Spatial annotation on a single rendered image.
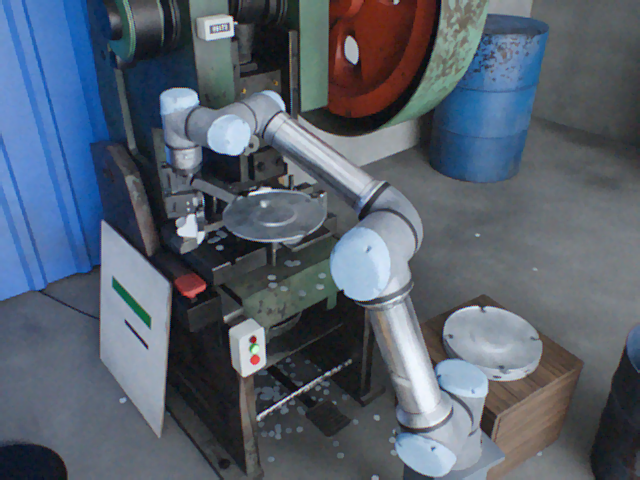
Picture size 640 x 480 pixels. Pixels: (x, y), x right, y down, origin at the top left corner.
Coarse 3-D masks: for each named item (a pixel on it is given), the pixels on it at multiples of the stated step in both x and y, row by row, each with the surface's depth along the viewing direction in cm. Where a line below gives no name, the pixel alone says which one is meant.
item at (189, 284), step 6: (186, 276) 140; (192, 276) 140; (198, 276) 140; (180, 282) 138; (186, 282) 138; (192, 282) 138; (198, 282) 138; (180, 288) 136; (186, 288) 136; (192, 288) 136; (198, 288) 136; (204, 288) 138; (186, 294) 135; (192, 294) 136
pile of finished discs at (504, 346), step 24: (456, 312) 186; (480, 312) 187; (504, 312) 186; (456, 336) 177; (480, 336) 176; (504, 336) 176; (528, 336) 177; (480, 360) 168; (504, 360) 168; (528, 360) 168
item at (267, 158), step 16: (240, 64) 146; (256, 64) 152; (256, 80) 144; (272, 80) 147; (256, 144) 151; (224, 160) 158; (240, 160) 151; (256, 160) 151; (272, 160) 154; (240, 176) 154; (256, 176) 153; (272, 176) 157
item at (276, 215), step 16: (256, 192) 172; (272, 192) 173; (288, 192) 173; (240, 208) 165; (256, 208) 164; (272, 208) 163; (288, 208) 163; (304, 208) 165; (320, 208) 165; (224, 224) 157; (240, 224) 157; (256, 224) 157; (272, 224) 156; (288, 224) 157; (304, 224) 157; (320, 224) 156; (256, 240) 150; (272, 240) 149; (288, 240) 150
